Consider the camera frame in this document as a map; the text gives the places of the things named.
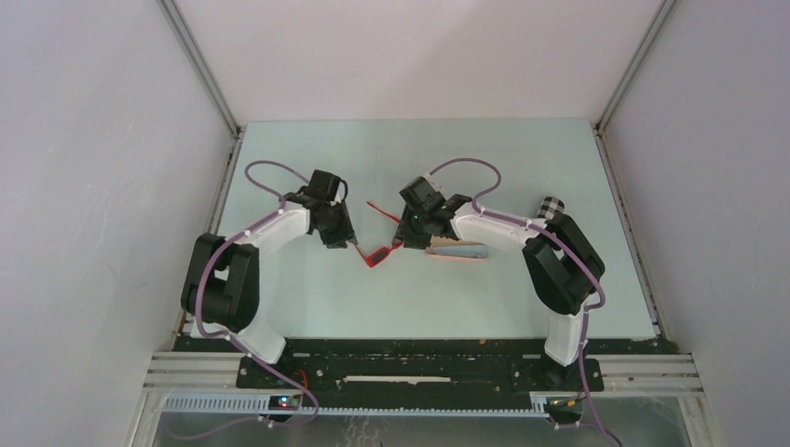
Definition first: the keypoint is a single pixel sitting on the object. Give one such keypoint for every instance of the red frame sunglasses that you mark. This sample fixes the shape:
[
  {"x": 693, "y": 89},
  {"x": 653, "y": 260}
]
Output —
[{"x": 374, "y": 257}]

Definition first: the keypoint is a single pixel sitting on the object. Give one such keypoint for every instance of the pink glasses case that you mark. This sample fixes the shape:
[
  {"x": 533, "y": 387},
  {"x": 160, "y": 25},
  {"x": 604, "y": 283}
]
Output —
[{"x": 429, "y": 252}]

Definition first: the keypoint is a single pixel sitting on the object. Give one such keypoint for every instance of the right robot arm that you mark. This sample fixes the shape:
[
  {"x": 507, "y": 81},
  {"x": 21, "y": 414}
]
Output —
[{"x": 564, "y": 267}]

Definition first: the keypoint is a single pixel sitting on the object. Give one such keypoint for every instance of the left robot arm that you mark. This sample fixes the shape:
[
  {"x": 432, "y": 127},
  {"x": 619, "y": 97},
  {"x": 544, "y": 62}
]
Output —
[{"x": 222, "y": 284}]

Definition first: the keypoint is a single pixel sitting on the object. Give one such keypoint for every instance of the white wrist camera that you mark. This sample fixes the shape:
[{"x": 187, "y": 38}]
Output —
[
  {"x": 423, "y": 192},
  {"x": 326, "y": 186}
]

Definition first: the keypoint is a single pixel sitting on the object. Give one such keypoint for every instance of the blue cleaning cloth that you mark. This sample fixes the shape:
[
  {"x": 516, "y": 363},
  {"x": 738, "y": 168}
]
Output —
[{"x": 471, "y": 251}]

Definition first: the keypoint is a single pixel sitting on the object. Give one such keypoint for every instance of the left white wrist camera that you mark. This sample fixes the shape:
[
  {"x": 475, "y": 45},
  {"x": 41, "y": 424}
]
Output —
[{"x": 326, "y": 186}]

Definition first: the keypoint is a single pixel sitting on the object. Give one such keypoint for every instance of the left aluminium frame post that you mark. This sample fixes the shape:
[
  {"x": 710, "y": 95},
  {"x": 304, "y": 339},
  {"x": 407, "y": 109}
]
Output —
[{"x": 186, "y": 38}]

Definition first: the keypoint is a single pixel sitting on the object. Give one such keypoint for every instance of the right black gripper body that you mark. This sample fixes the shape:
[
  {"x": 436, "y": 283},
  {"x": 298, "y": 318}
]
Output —
[{"x": 415, "y": 229}]

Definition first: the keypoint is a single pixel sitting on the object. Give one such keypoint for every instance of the right aluminium frame post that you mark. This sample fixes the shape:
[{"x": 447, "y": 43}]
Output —
[{"x": 646, "y": 44}]

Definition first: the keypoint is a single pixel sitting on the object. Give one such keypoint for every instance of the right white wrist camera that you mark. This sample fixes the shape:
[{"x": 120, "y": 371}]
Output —
[{"x": 423, "y": 192}]

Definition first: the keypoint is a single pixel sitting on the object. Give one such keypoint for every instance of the plaid brown glasses case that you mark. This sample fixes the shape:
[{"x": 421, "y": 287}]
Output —
[{"x": 550, "y": 208}]

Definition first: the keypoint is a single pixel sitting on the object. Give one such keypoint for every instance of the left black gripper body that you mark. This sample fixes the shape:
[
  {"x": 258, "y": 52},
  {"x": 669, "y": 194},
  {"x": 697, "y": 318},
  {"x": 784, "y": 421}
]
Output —
[{"x": 337, "y": 227}]

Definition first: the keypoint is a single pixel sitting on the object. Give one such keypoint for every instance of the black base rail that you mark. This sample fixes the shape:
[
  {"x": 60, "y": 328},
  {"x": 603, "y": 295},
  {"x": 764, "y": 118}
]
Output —
[{"x": 441, "y": 375}]

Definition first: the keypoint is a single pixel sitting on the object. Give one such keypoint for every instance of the aluminium frame post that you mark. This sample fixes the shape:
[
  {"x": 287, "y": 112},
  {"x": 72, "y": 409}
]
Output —
[
  {"x": 646, "y": 44},
  {"x": 186, "y": 38}
]

